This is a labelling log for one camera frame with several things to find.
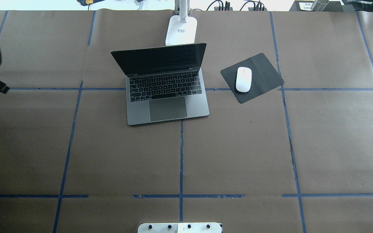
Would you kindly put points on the grey laptop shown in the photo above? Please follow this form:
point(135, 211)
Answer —
point(163, 83)

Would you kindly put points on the white computer mouse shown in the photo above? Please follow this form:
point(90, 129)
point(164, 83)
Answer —
point(243, 79)

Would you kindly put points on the black mouse pad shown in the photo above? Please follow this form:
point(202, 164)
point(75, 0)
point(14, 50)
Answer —
point(264, 77)

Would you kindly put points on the white desk lamp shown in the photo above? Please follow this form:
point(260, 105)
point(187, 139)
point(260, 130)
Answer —
point(182, 27)

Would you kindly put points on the black usb hub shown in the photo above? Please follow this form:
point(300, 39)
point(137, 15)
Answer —
point(219, 5)
point(253, 5)

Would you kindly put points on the black box with metal cylinder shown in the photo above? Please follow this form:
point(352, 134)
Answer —
point(316, 6)

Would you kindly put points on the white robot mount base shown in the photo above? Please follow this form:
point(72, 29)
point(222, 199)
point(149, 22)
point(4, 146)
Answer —
point(188, 227)

